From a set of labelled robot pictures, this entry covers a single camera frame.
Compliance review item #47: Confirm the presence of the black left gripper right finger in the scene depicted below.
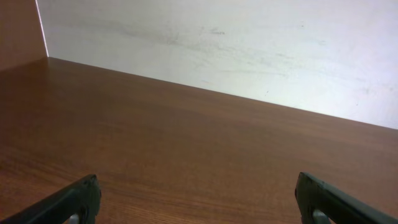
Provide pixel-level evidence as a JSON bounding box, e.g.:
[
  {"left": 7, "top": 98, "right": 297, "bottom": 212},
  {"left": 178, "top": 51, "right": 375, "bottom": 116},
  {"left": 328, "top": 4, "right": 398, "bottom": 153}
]
[{"left": 295, "top": 172, "right": 397, "bottom": 224}]

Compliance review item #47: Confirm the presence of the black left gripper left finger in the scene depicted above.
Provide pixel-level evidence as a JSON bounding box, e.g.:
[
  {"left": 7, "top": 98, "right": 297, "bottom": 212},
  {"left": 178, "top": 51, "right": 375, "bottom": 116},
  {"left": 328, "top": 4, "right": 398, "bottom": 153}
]
[{"left": 1, "top": 174, "right": 101, "bottom": 224}]

